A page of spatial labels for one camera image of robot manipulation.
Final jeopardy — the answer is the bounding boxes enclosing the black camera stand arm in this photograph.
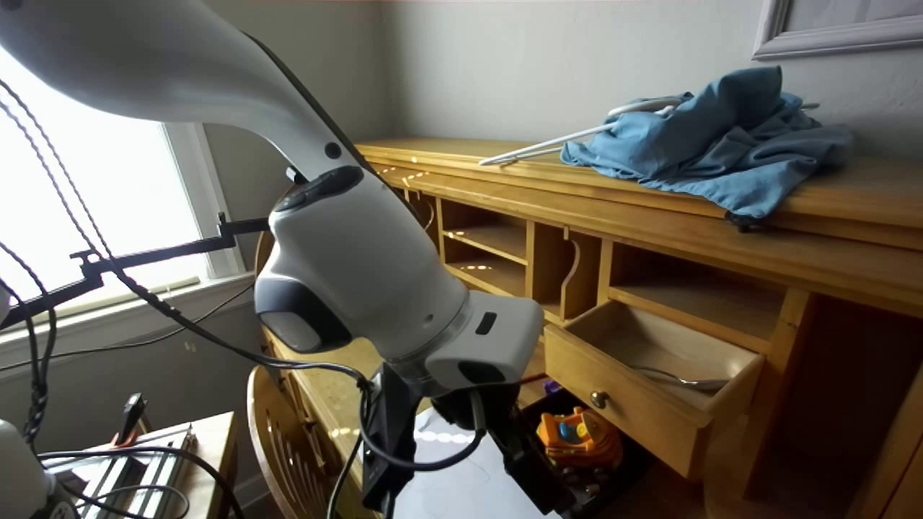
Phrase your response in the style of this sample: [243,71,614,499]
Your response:
[0,220,268,326]

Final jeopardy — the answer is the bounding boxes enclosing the metal spoon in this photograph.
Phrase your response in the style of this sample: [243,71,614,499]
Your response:
[631,363,729,395]

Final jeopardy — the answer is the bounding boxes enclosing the aluminium rail frame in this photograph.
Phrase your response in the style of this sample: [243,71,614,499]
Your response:
[44,431,196,519]

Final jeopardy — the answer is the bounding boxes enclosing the white paper sheet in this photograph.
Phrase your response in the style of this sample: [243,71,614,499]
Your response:
[392,409,561,519]

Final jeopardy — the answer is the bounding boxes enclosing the framed picture on wall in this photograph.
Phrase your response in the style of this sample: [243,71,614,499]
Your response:
[754,0,923,60]

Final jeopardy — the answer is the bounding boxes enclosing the blue crumpled cloth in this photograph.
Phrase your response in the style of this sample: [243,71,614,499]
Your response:
[561,66,853,229]

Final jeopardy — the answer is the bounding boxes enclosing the white rod on hutch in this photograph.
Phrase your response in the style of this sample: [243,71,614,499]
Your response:
[480,96,688,167]

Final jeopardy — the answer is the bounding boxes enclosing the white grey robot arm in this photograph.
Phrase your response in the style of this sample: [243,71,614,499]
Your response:
[0,0,543,510]

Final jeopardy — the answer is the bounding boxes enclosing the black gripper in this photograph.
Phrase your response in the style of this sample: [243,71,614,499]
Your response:
[360,366,520,513]

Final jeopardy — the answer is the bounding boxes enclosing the orange toy in tray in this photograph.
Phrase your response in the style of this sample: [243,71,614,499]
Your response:
[536,406,623,468]

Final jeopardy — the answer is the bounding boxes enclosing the black plastic tray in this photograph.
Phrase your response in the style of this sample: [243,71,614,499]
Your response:
[494,389,651,519]

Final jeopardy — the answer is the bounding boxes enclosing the wooden desk hutch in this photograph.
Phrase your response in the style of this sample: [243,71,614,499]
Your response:
[367,141,923,519]

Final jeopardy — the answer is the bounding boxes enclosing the wooden chair back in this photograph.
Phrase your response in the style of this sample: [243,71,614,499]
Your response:
[245,366,337,519]

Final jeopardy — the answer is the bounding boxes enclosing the small wooden drawer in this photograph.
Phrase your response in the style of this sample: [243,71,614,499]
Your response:
[545,304,763,480]

